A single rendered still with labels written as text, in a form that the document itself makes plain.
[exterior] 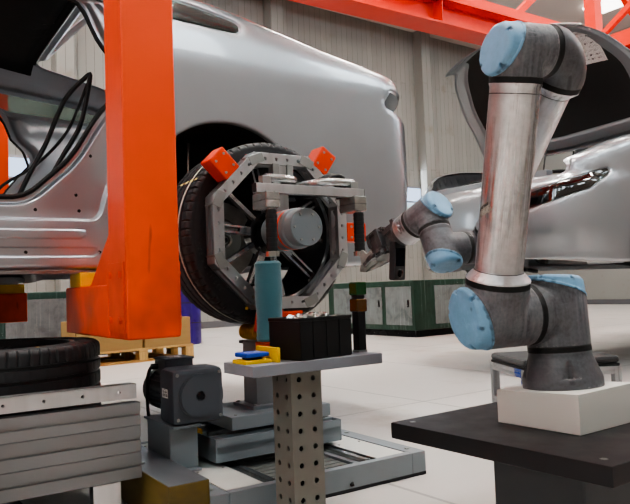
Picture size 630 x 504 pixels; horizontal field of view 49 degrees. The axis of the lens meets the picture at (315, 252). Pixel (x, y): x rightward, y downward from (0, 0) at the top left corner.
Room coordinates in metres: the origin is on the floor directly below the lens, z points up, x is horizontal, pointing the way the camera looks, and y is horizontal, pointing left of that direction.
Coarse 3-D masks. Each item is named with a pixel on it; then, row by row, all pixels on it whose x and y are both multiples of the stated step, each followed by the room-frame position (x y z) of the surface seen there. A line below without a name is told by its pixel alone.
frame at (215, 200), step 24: (240, 168) 2.29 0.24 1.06; (312, 168) 2.46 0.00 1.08; (216, 192) 2.23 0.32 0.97; (216, 216) 2.23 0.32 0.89; (336, 216) 2.51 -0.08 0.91; (216, 240) 2.23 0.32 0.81; (336, 240) 2.51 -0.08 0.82; (216, 264) 2.23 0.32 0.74; (336, 264) 2.50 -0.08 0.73; (240, 288) 2.28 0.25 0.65; (312, 288) 2.49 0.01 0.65
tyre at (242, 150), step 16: (256, 144) 2.42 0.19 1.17; (272, 144) 2.47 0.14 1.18; (192, 176) 2.39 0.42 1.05; (208, 176) 2.31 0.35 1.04; (192, 192) 2.29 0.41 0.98; (208, 192) 2.31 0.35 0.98; (192, 208) 2.28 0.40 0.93; (192, 224) 2.28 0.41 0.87; (192, 240) 2.27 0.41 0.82; (192, 256) 2.28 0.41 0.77; (192, 272) 2.31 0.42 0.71; (208, 272) 2.30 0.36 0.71; (192, 288) 2.38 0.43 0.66; (208, 288) 2.31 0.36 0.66; (224, 288) 2.34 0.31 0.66; (208, 304) 2.40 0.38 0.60; (224, 304) 2.34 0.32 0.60; (240, 304) 2.37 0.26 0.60; (224, 320) 2.54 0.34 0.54; (240, 320) 2.42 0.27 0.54
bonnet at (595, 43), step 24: (576, 24) 4.47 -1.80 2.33; (480, 48) 5.11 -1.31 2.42; (600, 48) 4.62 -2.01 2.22; (624, 48) 4.51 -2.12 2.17; (456, 72) 5.44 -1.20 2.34; (480, 72) 5.37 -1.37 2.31; (600, 72) 4.77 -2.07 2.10; (624, 72) 4.65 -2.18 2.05; (480, 96) 5.59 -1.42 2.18; (576, 96) 5.03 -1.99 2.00; (600, 96) 4.90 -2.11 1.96; (624, 96) 4.76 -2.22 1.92; (480, 120) 5.77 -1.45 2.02; (576, 120) 5.15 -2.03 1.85; (600, 120) 5.00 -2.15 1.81; (624, 120) 4.86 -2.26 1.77; (480, 144) 5.90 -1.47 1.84; (552, 144) 5.40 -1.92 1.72; (576, 144) 5.24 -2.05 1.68
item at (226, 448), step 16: (208, 432) 2.31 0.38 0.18; (224, 432) 2.34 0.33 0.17; (240, 432) 2.35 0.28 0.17; (256, 432) 2.38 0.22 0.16; (272, 432) 2.36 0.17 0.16; (336, 432) 2.50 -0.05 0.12; (208, 448) 2.29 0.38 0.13; (224, 448) 2.26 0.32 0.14; (240, 448) 2.29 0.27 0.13; (256, 448) 2.32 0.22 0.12; (272, 448) 2.36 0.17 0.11
